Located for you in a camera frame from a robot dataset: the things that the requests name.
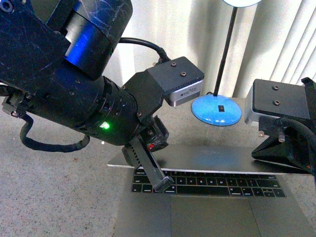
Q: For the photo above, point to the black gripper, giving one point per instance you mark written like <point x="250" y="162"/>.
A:
<point x="141" y="131"/>

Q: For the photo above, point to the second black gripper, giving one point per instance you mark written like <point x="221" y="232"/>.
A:
<point x="291" y="141"/>

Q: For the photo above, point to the silver laptop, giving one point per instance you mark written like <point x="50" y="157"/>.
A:
<point x="218" y="191"/>

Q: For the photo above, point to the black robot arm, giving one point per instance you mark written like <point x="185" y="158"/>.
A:
<point x="51" y="75"/>

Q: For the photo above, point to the blue desk lamp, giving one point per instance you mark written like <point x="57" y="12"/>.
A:
<point x="212" y="108"/>

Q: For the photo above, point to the white curtain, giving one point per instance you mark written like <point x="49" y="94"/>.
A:
<point x="272" y="40"/>

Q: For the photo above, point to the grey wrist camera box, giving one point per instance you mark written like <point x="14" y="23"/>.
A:
<point x="180" y="80"/>

